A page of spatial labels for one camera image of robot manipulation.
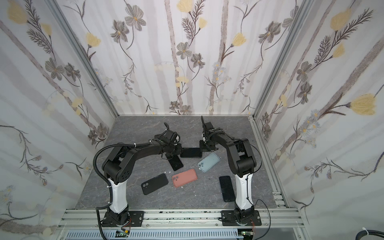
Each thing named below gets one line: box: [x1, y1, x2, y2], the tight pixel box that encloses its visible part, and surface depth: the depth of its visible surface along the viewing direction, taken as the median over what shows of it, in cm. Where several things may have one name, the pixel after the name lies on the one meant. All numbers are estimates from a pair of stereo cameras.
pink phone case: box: [171, 168, 198, 188], surface depth 90 cm
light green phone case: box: [197, 152, 221, 172], surface depth 97 cm
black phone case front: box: [141, 173, 169, 195], surface depth 88 cm
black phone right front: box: [219, 175, 236, 202], surface depth 86 cm
